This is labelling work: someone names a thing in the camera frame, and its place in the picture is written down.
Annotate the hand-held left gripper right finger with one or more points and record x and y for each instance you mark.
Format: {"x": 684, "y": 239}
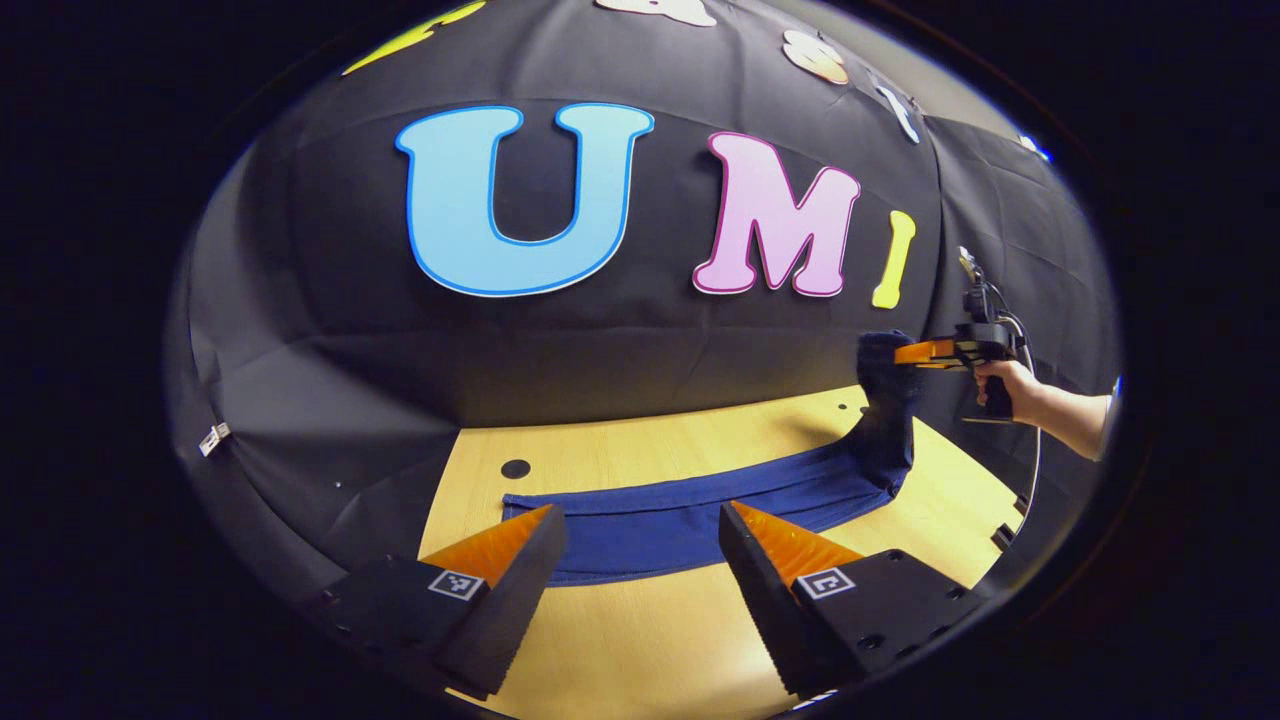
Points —
{"x": 765, "y": 610}

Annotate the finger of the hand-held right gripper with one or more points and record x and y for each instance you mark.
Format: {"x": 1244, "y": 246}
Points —
{"x": 925, "y": 352}

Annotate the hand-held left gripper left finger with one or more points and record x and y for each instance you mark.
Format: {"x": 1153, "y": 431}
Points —
{"x": 520, "y": 600}

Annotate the blue jeans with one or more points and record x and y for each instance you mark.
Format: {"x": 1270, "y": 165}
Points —
{"x": 660, "y": 520}

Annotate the black table clamp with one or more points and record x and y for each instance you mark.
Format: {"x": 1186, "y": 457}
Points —
{"x": 1004, "y": 536}

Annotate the ceiling light panel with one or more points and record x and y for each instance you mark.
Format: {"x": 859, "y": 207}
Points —
{"x": 1035, "y": 148}

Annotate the black backdrop cloth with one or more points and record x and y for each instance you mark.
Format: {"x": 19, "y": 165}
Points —
{"x": 650, "y": 350}

